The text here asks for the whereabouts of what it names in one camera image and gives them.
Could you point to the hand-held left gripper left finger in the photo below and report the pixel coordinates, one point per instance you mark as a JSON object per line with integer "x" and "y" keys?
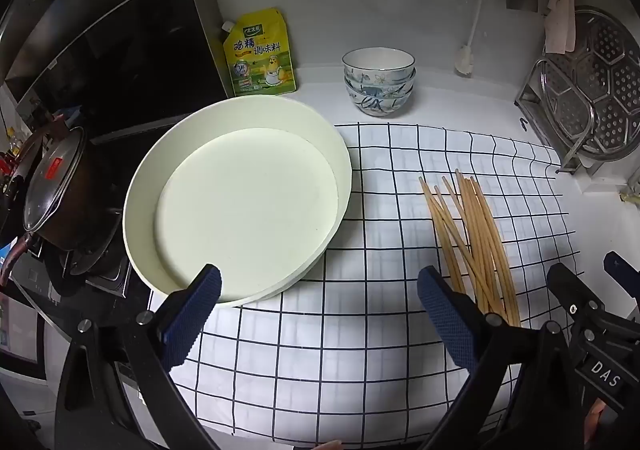
{"x": 192, "y": 315}

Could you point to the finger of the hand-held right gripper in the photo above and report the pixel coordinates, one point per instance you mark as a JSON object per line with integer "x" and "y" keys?
{"x": 570, "y": 285}
{"x": 622, "y": 270}

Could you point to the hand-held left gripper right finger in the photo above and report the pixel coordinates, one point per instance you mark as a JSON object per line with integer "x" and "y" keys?
{"x": 445, "y": 320}

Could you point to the pile of wooden chopsticks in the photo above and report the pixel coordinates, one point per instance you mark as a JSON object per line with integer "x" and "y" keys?
{"x": 475, "y": 230}

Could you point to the round white tray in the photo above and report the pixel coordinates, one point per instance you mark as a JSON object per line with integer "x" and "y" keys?
{"x": 240, "y": 205}

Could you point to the person's right hand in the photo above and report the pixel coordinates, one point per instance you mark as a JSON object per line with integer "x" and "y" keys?
{"x": 596, "y": 422}

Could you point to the small yellow object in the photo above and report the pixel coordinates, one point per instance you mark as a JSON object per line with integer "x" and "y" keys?
{"x": 631, "y": 200}

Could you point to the black grid white cloth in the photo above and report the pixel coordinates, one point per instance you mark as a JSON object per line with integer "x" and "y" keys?
{"x": 350, "y": 330}

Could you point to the gas stove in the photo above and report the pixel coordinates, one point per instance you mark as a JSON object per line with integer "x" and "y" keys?
{"x": 90, "y": 270}

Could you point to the dark cooking pot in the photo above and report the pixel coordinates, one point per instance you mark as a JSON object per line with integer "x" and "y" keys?
{"x": 87, "y": 210}

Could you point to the perforated steel steamer plate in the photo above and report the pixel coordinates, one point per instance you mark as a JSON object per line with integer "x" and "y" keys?
{"x": 605, "y": 79}

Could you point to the glass pot lid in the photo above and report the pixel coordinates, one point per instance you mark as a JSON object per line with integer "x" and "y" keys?
{"x": 52, "y": 180}

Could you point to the white dish brush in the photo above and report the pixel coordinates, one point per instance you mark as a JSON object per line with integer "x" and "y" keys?
{"x": 465, "y": 59}

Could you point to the pink hanging cloth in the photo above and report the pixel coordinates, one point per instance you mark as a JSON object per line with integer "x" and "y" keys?
{"x": 560, "y": 19}

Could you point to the yellow seasoning pouch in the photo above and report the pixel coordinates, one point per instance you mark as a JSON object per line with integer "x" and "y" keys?
{"x": 260, "y": 59}

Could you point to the black range hood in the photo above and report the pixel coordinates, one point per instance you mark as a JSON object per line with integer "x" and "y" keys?
{"x": 125, "y": 44}

